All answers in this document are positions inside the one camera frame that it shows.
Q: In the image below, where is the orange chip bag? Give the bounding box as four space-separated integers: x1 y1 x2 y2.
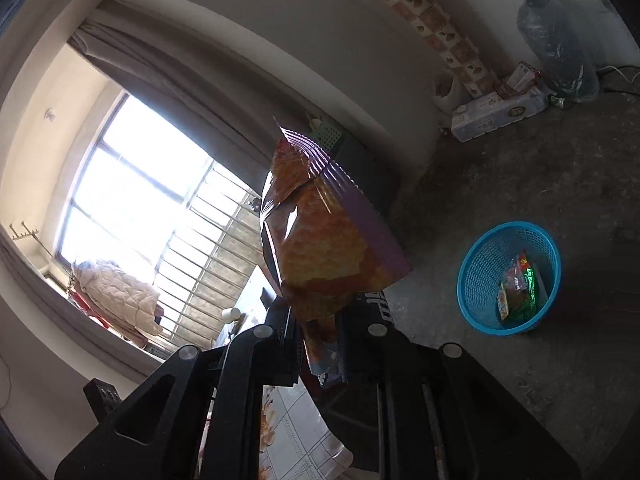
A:
259 129 410 382

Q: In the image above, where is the yellow green snack bag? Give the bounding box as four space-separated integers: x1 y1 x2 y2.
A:
497 283 510 322

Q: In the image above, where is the blue plastic trash basket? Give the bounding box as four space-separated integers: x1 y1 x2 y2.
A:
457 221 562 336

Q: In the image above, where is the white paper cup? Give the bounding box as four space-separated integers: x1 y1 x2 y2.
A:
220 307 242 324

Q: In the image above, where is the floral tablecloth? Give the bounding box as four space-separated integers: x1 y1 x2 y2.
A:
258 382 354 480

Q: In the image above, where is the metal window railing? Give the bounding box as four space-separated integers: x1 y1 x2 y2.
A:
152 162 262 352

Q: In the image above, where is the grey cabinet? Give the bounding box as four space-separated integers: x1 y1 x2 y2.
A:
331 134 399 216

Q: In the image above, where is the green plastic basket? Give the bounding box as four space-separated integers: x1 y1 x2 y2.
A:
309 119 344 154

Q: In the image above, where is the toilet paper pack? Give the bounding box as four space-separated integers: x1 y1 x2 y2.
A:
450 86 548 142

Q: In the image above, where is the blue water jug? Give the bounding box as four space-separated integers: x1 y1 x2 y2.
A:
516 0 600 103

